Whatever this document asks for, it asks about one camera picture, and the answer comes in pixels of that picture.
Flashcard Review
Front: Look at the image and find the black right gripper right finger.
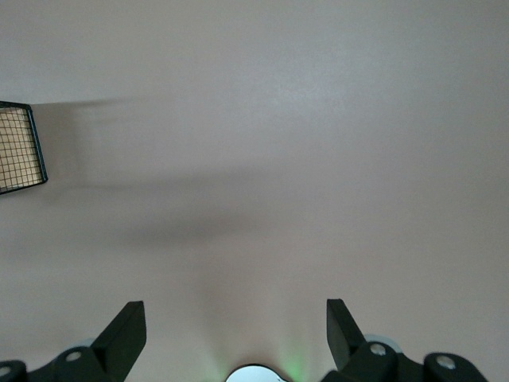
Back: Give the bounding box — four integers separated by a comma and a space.
319, 298, 490, 382

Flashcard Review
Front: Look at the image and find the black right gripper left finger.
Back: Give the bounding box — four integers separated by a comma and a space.
0, 300, 148, 382

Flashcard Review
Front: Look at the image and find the black wire rack wooden shelf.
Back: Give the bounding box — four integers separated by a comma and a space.
0, 100, 49, 197

